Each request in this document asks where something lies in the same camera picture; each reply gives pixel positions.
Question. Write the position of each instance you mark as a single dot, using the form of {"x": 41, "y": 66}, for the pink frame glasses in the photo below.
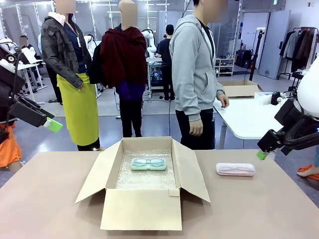
{"x": 235, "y": 170}

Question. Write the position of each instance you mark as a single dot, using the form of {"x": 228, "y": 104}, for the person in black shirt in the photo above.
{"x": 164, "y": 54}

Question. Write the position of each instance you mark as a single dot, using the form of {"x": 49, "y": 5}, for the person's left forearm grey sleeve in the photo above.
{"x": 216, "y": 85}

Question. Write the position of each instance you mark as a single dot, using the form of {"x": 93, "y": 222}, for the wooden shoe rack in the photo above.
{"x": 225, "y": 67}

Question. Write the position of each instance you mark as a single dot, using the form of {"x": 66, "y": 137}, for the seated person varsity jacket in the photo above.
{"x": 27, "y": 49}

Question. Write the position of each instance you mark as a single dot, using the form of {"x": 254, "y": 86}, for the person's right hand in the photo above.
{"x": 196, "y": 127}

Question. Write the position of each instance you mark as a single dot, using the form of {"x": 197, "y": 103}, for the black hanging bag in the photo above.
{"x": 96, "y": 64}

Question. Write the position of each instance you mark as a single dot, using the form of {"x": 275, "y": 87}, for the white side table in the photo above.
{"x": 244, "y": 119}

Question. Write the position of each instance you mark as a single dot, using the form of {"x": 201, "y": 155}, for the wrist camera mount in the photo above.
{"x": 276, "y": 98}
{"x": 8, "y": 62}

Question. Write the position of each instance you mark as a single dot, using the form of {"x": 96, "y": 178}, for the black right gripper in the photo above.
{"x": 289, "y": 113}

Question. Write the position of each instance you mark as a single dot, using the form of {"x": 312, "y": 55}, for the teal frame glasses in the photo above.
{"x": 139, "y": 163}

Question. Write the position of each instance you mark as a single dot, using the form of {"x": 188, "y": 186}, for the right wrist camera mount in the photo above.
{"x": 276, "y": 98}

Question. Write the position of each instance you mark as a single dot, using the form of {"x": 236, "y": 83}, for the large cardboard box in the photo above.
{"x": 140, "y": 211}

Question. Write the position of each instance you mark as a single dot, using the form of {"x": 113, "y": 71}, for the person's right forearm grey sleeve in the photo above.
{"x": 193, "y": 107}

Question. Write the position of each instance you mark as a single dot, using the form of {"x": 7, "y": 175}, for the black suitcases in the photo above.
{"x": 244, "y": 58}

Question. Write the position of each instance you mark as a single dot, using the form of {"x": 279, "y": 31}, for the clear pink glasses case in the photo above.
{"x": 235, "y": 174}

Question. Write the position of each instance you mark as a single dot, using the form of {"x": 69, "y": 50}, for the white plastic mesh basket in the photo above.
{"x": 263, "y": 95}

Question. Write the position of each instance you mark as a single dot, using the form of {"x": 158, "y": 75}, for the black tripod stand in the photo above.
{"x": 252, "y": 67}

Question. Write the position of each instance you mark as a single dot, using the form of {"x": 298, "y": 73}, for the orange and white shoe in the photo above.
{"x": 307, "y": 171}

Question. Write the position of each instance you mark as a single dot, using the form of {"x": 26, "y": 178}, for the white standing desk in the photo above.
{"x": 30, "y": 65}

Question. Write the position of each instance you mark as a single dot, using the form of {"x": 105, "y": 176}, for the computer case with lights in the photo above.
{"x": 155, "y": 77}

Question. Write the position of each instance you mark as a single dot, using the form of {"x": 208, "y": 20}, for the grey open door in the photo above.
{"x": 274, "y": 44}

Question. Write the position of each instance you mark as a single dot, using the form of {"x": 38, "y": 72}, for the person's left hand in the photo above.
{"x": 224, "y": 100}

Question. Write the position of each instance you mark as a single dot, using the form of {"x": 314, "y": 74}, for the mannequin with maroon shawl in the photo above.
{"x": 124, "y": 57}

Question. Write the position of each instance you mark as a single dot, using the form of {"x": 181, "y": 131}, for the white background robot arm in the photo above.
{"x": 150, "y": 44}
{"x": 89, "y": 43}

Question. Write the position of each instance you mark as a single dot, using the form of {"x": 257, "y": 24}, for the mint green glasses case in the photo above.
{"x": 148, "y": 168}

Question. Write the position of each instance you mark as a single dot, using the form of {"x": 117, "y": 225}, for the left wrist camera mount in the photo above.
{"x": 8, "y": 62}

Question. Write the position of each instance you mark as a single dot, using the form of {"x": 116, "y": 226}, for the black utility cart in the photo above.
{"x": 295, "y": 79}

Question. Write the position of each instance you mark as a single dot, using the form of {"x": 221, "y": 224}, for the mannequin camo jacket yellow skirt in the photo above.
{"x": 74, "y": 99}

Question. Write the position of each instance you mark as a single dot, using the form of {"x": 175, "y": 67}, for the person in grey hoodie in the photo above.
{"x": 192, "y": 62}

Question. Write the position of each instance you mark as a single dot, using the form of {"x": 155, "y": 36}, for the clothes rack with coats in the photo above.
{"x": 299, "y": 49}

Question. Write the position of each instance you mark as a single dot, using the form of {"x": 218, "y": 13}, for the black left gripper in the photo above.
{"x": 11, "y": 83}

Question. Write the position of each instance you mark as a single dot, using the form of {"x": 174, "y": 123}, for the bubble wrap sheet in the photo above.
{"x": 147, "y": 179}

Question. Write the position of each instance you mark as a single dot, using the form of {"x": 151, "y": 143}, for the small cardboard box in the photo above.
{"x": 241, "y": 90}

